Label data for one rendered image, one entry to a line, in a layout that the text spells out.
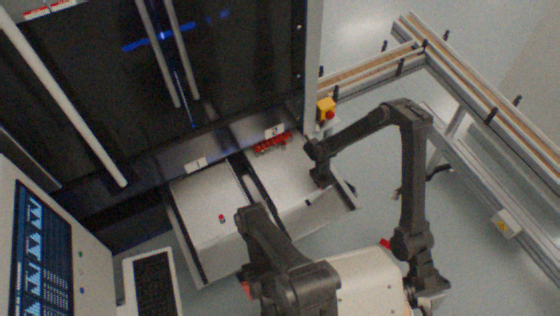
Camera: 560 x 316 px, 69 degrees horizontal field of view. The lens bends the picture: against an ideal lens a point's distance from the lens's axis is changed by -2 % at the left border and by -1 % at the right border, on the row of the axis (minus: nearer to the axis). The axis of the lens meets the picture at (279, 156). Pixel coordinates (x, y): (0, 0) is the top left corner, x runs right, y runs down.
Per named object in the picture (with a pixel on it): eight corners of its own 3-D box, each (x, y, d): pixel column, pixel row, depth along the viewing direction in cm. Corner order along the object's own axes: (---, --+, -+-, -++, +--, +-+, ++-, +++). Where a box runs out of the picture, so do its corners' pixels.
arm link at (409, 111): (411, 108, 98) (440, 101, 103) (373, 101, 110) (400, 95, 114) (408, 267, 113) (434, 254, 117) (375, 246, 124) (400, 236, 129)
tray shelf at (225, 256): (157, 187, 172) (156, 185, 170) (303, 123, 187) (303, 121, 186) (198, 290, 149) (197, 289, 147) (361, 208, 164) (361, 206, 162)
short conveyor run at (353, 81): (304, 123, 190) (305, 101, 177) (288, 100, 197) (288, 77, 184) (423, 71, 205) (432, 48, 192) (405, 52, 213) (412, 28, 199)
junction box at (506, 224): (489, 219, 203) (497, 212, 195) (497, 215, 204) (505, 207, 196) (506, 240, 197) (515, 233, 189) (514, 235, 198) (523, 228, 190)
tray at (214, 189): (167, 180, 171) (165, 176, 168) (224, 155, 177) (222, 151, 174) (196, 249, 155) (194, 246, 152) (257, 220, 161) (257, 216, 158)
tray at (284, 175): (241, 150, 178) (240, 146, 175) (293, 127, 184) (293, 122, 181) (278, 213, 162) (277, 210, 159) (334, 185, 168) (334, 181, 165)
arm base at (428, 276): (412, 299, 111) (452, 287, 113) (407, 271, 111) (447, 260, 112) (399, 287, 120) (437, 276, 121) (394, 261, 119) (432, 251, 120)
